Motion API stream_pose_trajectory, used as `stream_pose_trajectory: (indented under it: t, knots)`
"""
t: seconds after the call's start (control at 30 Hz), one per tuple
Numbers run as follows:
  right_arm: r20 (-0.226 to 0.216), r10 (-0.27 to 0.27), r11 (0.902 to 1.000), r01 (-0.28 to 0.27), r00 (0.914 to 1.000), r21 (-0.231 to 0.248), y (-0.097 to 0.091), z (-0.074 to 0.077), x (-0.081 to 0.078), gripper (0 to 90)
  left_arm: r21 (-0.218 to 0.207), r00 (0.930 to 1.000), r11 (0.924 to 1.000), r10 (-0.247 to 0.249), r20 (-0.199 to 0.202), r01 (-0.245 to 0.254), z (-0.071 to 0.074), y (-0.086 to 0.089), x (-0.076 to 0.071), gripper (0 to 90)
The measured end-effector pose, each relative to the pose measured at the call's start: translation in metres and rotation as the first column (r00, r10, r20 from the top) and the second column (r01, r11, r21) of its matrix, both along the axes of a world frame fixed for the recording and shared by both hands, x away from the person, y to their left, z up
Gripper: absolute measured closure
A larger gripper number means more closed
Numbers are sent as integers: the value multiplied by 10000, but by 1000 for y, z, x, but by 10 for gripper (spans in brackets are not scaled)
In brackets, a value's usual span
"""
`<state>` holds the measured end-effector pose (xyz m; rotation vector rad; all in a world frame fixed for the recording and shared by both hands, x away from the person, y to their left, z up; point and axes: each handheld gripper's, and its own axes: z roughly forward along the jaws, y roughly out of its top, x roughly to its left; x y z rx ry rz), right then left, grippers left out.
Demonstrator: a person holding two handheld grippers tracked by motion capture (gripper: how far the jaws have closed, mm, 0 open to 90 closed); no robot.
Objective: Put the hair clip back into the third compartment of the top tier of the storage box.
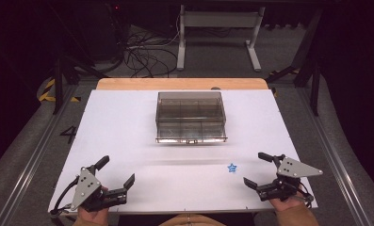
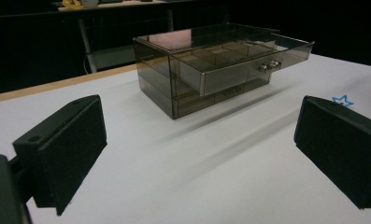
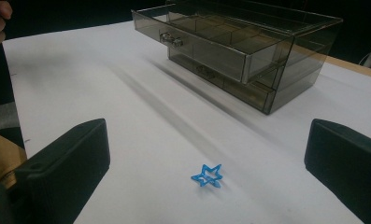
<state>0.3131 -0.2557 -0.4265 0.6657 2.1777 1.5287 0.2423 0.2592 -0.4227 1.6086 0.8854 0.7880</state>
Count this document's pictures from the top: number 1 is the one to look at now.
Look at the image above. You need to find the white table cover board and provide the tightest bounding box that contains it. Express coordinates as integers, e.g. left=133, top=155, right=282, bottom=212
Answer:
left=48, top=89, right=318, bottom=215

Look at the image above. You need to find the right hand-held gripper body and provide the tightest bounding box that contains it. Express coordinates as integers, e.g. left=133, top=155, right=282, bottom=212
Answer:
left=255, top=156, right=324, bottom=202

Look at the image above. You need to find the person's left hand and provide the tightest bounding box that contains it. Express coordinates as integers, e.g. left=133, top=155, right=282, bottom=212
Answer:
left=77, top=186, right=110, bottom=226

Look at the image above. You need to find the person's right hand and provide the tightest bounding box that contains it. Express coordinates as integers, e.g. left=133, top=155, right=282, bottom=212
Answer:
left=268, top=187, right=305, bottom=214

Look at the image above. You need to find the black metal stand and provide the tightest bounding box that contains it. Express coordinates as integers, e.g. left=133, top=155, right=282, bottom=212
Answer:
left=265, top=8, right=322, bottom=118
left=51, top=6, right=111, bottom=116

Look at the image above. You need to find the bundle of floor cables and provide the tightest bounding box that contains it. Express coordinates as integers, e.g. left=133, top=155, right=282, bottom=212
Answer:
left=122, top=12, right=181, bottom=79

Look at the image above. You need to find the person's torso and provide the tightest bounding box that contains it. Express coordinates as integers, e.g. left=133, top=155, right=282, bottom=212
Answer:
left=158, top=213, right=227, bottom=226

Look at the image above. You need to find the white metal desk frame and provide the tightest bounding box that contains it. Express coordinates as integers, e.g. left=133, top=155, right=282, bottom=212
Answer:
left=176, top=4, right=267, bottom=73

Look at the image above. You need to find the black computer case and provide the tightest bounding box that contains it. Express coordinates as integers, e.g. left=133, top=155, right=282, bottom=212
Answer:
left=79, top=2, right=127, bottom=65

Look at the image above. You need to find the aluminium floor rail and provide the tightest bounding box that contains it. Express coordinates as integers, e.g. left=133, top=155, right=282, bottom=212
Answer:
left=295, top=88, right=374, bottom=226
left=0, top=84, right=79, bottom=226

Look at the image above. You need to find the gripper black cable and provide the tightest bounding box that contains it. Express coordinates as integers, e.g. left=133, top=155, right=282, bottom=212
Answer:
left=49, top=176, right=80, bottom=218
left=296, top=180, right=315, bottom=209

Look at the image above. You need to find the transparent plastic drawer box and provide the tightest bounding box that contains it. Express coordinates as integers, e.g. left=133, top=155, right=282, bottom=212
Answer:
left=154, top=90, right=229, bottom=145

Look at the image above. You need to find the wooden table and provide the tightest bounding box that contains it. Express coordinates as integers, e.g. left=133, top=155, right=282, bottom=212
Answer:
left=95, top=77, right=269, bottom=91

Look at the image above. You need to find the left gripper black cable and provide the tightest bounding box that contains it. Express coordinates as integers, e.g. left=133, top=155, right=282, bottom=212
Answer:
left=49, top=176, right=80, bottom=218

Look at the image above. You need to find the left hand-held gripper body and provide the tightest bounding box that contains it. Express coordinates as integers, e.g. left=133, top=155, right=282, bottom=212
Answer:
left=70, top=167, right=128, bottom=213

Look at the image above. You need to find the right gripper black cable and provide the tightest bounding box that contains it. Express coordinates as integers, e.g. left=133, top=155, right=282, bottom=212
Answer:
left=296, top=180, right=315, bottom=209

